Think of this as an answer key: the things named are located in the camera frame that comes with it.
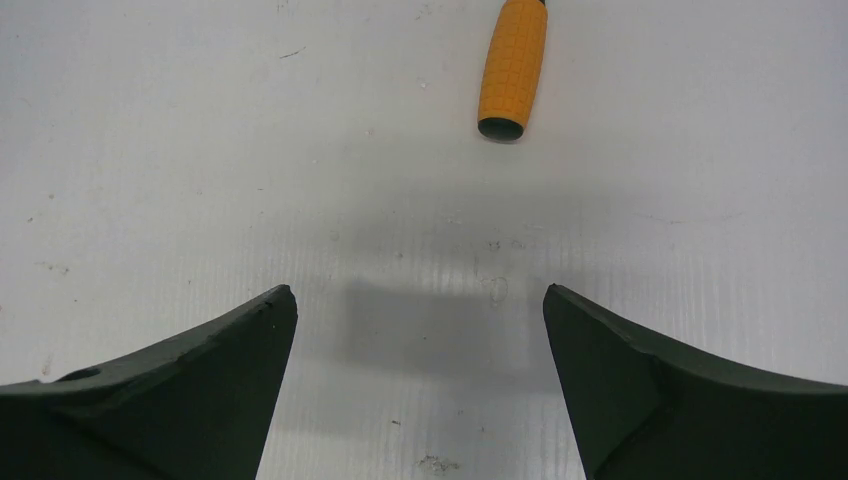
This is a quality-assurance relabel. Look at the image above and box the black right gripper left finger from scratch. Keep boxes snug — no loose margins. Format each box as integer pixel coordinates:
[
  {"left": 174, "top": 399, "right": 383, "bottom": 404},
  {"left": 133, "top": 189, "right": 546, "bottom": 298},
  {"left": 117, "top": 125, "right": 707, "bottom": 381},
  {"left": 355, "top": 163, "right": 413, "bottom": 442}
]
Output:
[{"left": 1, "top": 285, "right": 298, "bottom": 479}]

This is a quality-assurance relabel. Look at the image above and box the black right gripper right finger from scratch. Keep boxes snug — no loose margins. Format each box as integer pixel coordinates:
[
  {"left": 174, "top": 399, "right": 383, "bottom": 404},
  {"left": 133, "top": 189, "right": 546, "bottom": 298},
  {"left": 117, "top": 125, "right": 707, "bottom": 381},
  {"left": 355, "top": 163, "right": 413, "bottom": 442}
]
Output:
[{"left": 543, "top": 284, "right": 847, "bottom": 479}]

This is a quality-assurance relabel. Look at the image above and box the orange handled screwdriver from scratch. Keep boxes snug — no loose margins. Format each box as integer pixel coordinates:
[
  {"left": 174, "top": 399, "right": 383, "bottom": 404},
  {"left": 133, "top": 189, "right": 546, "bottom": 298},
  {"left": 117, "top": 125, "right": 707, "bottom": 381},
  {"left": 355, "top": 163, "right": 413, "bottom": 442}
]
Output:
[{"left": 477, "top": 0, "right": 548, "bottom": 142}]

